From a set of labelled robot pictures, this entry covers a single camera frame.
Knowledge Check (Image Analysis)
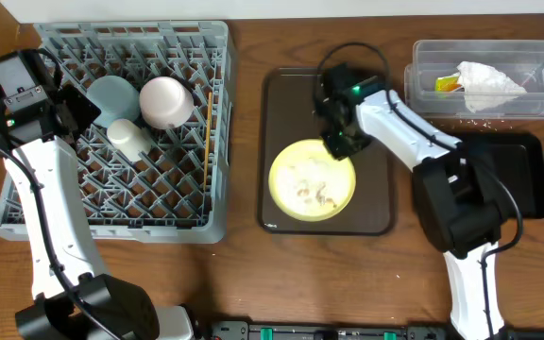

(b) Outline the grey dishwasher rack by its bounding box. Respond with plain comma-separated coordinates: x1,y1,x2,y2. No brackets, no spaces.
0,20,238,245

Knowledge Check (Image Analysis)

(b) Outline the yellow plate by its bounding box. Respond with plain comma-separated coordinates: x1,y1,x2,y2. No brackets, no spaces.
267,139,356,222

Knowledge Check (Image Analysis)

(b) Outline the green orange snack wrapper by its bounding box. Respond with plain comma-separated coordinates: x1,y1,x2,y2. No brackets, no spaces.
434,73,464,93

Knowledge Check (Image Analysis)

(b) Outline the clear plastic container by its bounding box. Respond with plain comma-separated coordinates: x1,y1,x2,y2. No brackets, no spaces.
404,40,544,120

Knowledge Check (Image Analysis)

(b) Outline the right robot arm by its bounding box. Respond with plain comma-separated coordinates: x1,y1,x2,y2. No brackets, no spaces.
313,64,521,339

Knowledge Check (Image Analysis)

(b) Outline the pink bowl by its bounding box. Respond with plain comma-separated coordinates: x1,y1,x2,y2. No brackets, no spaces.
139,76,195,129

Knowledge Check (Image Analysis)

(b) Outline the white cup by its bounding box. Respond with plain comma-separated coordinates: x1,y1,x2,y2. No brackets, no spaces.
107,119,152,162

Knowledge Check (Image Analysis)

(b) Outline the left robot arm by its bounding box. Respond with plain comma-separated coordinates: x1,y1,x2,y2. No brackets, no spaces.
0,48,201,340

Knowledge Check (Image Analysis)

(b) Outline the black tray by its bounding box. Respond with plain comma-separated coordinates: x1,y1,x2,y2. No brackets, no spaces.
455,131,544,219

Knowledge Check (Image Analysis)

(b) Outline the white tissue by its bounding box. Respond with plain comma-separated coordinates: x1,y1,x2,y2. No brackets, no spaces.
457,61,527,113

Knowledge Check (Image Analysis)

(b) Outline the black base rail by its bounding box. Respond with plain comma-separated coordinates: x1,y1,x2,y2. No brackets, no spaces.
210,318,544,340

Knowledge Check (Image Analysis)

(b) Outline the wooden chopstick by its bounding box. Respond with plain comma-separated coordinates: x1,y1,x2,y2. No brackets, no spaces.
202,91,213,193

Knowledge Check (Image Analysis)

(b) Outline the brown serving tray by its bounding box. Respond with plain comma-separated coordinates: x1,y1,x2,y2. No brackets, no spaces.
258,68,396,236

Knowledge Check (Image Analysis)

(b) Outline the light blue bowl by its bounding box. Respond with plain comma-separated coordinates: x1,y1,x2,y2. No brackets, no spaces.
86,76,141,128

